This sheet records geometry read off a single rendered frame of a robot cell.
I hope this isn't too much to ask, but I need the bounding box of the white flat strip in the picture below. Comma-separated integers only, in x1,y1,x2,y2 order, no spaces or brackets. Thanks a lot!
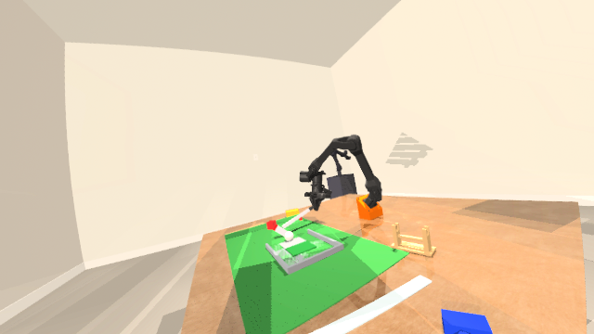
310,275,432,334

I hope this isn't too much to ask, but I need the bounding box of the green flat mat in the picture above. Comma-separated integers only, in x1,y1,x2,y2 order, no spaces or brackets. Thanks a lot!
226,218,409,334

